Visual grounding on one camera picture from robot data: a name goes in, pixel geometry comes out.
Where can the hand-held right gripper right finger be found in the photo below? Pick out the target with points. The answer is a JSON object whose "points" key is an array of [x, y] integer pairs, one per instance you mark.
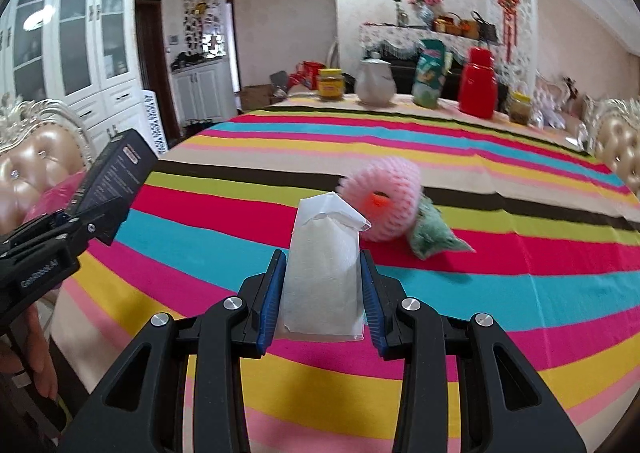
{"points": [[373, 303]]}

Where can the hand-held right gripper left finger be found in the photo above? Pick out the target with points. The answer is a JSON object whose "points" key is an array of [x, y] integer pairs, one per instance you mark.
{"points": [[270, 303]]}

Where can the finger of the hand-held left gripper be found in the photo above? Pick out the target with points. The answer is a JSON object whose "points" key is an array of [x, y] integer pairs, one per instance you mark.
{"points": [[70, 238], [37, 228]]}

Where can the pink plastic bag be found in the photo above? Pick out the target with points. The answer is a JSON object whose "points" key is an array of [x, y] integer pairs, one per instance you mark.
{"points": [[50, 198]]}

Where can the white paper sachet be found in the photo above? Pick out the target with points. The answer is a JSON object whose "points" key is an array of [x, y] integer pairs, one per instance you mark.
{"points": [[320, 273]]}

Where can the person's left hand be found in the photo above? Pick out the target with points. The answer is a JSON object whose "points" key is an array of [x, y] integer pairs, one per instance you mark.
{"points": [[42, 358]]}

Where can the beige tufted chair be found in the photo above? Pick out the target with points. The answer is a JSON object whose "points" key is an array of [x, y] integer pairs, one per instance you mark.
{"points": [[30, 158], [620, 143]]}

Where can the green packet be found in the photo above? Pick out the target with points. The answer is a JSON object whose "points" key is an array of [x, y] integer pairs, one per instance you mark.
{"points": [[430, 233]]}

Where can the orange foam fruit net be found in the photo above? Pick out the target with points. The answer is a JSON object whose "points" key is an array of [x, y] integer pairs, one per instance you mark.
{"points": [[378, 200]]}

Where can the pink foam fruit net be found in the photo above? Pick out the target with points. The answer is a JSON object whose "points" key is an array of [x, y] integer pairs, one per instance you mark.
{"points": [[395, 183]]}

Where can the white carved panel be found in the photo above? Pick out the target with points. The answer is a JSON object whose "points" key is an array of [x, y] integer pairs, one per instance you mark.
{"points": [[155, 125]]}

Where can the striped tablecloth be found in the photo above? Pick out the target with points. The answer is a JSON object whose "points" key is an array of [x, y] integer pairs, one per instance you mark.
{"points": [[525, 283]]}

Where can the dark wooden door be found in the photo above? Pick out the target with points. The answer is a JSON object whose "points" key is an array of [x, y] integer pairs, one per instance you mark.
{"points": [[150, 63]]}

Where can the white glass door cabinet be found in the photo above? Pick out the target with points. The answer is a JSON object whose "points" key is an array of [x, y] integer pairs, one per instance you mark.
{"points": [[75, 33]]}

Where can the low white cabinet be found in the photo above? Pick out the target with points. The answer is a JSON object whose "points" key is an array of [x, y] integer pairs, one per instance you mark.
{"points": [[202, 89]]}

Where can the brown cardboard box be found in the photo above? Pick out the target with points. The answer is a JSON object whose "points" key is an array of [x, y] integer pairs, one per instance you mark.
{"points": [[255, 98]]}

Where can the dark clothes pile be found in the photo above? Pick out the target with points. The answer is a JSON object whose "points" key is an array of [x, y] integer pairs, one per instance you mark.
{"points": [[187, 60]]}

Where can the white teapot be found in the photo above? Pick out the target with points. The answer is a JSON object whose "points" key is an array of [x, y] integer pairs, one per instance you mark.
{"points": [[375, 83]]}

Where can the yellow jar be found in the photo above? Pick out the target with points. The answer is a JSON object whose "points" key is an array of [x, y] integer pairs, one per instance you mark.
{"points": [[330, 85], [520, 110]]}

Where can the green floral bag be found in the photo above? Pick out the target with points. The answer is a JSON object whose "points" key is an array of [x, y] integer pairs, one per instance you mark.
{"points": [[429, 73]]}

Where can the red thermos jug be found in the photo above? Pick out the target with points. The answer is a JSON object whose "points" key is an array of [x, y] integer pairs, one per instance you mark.
{"points": [[477, 88]]}

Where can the lace covered sideboard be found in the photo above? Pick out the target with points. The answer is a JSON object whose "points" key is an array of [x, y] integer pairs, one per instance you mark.
{"points": [[385, 35]]}

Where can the pale tufted sofa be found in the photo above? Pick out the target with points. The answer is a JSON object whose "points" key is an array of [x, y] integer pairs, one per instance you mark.
{"points": [[550, 98]]}

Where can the woven basket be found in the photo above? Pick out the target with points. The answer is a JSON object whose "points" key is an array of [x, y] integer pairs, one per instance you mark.
{"points": [[445, 25]]}

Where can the black handbag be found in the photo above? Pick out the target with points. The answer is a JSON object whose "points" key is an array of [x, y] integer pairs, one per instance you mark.
{"points": [[485, 30]]}

